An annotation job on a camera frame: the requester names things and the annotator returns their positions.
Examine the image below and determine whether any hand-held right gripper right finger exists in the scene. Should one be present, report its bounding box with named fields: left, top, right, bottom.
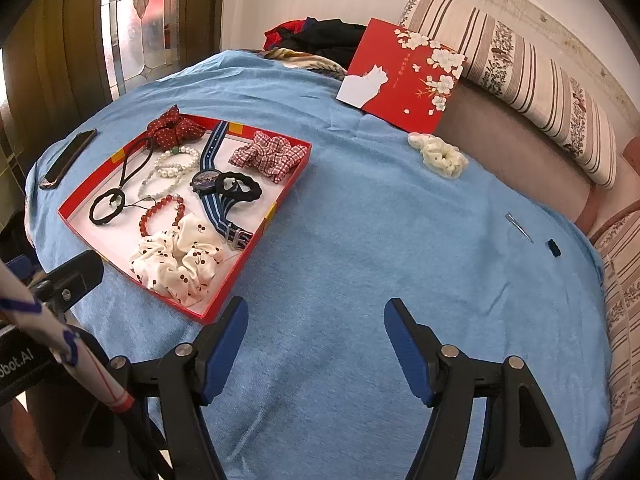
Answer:
left=384, top=298, right=586, bottom=480

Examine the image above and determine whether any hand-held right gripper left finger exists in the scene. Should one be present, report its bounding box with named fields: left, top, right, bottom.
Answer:
left=55, top=297, right=249, bottom=480

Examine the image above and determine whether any red jewelry box tray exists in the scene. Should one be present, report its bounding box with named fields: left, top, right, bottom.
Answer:
left=58, top=114, right=312, bottom=323

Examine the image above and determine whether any red bead bracelet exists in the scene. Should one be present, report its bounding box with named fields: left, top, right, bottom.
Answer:
left=139, top=194, right=186, bottom=238

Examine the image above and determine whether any small white pearl bracelet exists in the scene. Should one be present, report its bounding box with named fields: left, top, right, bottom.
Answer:
left=137, top=167, right=176, bottom=200

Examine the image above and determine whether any pearl bracelet with green bead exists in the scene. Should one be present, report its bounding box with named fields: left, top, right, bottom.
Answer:
left=155, top=146, right=200, bottom=177

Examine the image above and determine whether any blue striped strap watch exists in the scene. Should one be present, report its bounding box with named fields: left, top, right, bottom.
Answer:
left=190, top=121, right=255, bottom=251

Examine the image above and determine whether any black wavy hair tie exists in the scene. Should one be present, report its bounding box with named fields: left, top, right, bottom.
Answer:
left=216, top=171, right=264, bottom=204

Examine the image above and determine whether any white cherry print scrunchie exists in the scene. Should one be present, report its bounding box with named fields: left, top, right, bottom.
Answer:
left=129, top=212, right=228, bottom=307

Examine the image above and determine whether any black smartphone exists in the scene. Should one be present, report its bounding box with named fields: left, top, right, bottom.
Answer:
left=39, top=129, right=98, bottom=191

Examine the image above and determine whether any blue blanket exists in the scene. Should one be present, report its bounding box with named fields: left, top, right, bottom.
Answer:
left=25, top=50, right=613, bottom=480

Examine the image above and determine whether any silver hair clip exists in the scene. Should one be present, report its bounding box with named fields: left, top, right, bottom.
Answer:
left=506, top=213, right=535, bottom=245

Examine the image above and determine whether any red polka dot bow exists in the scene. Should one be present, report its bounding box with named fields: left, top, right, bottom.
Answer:
left=146, top=105, right=207, bottom=153

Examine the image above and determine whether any red plaid scrunchie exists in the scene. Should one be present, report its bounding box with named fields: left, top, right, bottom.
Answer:
left=228, top=131, right=307, bottom=181

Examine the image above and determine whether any cream scrunchie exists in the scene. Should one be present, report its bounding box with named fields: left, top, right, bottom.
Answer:
left=407, top=131, right=469, bottom=179

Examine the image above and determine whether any striped floral sofa cover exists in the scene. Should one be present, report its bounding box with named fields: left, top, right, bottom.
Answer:
left=590, top=135, right=640, bottom=466

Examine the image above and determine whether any mauve padded cushion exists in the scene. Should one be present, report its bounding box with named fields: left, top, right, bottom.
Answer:
left=434, top=80, right=598, bottom=228

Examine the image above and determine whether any stained glass window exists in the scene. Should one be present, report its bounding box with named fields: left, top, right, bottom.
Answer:
left=101, top=0, right=182, bottom=97

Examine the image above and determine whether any red floral box lid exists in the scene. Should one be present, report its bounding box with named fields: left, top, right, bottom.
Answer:
left=336, top=17, right=467, bottom=136

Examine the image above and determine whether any striped floral cushion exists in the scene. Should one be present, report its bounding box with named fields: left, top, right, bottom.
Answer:
left=400, top=0, right=618, bottom=191

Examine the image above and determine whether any dark clothes pile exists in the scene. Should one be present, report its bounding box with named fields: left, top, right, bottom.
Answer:
left=264, top=18, right=370, bottom=68

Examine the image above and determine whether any black cord loop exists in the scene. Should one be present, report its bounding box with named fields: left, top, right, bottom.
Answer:
left=118, top=135, right=157, bottom=196

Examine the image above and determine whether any brown wooden window frame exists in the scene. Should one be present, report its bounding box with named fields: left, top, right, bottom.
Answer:
left=0, top=0, right=223, bottom=133

